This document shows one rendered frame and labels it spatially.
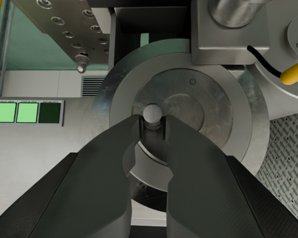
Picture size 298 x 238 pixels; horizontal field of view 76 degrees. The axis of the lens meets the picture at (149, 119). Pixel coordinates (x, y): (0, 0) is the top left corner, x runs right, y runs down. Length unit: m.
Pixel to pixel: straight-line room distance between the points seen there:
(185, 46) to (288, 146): 0.23
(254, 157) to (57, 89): 3.25
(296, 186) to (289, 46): 0.20
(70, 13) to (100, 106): 0.28
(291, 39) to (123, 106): 0.16
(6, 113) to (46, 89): 2.82
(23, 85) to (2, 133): 3.04
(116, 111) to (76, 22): 0.31
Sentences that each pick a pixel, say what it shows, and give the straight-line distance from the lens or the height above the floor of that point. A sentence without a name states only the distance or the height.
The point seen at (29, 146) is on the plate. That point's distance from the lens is 0.59.
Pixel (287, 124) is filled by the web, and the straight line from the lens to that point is 0.36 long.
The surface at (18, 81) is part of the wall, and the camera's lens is 3.73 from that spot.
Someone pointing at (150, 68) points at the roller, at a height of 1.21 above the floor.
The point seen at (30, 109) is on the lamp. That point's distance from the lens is 0.59.
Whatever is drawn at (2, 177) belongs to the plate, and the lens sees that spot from 0.63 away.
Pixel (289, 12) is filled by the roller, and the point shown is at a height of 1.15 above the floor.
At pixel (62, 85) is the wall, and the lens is 3.33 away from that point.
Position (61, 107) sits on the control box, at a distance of 0.55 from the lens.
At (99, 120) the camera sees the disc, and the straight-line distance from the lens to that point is 0.17.
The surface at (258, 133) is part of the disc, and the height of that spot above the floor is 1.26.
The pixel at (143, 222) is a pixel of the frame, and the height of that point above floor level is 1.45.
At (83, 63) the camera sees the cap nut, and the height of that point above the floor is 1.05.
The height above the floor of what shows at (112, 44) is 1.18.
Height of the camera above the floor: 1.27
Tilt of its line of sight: 9 degrees down
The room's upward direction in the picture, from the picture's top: 179 degrees counter-clockwise
